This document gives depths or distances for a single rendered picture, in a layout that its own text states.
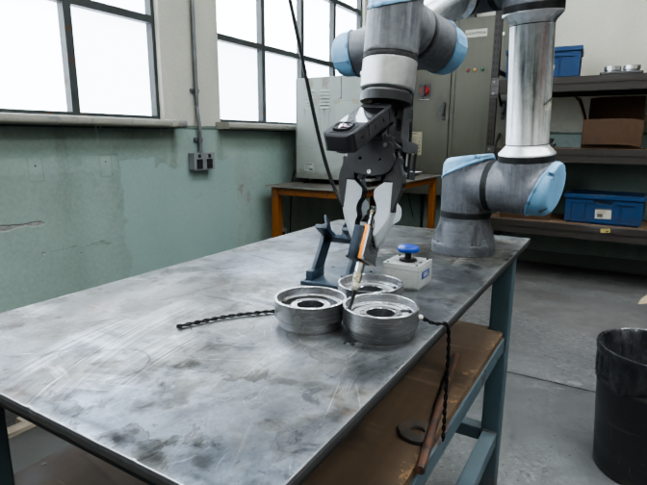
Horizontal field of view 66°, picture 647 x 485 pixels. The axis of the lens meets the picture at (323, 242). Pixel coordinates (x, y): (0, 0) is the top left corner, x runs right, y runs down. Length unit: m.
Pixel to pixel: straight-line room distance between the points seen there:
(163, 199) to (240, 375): 2.04
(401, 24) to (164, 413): 0.54
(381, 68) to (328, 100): 2.43
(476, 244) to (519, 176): 0.19
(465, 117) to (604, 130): 1.11
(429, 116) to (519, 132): 3.56
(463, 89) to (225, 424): 4.24
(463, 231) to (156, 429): 0.85
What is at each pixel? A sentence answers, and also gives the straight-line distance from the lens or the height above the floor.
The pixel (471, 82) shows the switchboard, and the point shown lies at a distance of 4.57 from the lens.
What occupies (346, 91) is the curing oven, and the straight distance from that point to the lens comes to 3.07.
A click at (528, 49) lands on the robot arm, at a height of 1.24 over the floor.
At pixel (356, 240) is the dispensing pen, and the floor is 0.93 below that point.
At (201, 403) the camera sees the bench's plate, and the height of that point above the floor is 0.80.
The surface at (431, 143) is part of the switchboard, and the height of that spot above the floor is 1.02.
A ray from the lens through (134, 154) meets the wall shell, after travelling 2.47.
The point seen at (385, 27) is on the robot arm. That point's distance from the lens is 0.71.
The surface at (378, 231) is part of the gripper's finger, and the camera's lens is 0.68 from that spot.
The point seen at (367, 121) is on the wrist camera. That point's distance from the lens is 0.64.
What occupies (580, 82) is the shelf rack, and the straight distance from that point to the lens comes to 4.06.
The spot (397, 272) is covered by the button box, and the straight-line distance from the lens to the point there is 0.91.
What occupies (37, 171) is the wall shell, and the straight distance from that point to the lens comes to 2.22.
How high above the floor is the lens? 1.07
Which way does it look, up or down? 12 degrees down
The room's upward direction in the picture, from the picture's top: straight up
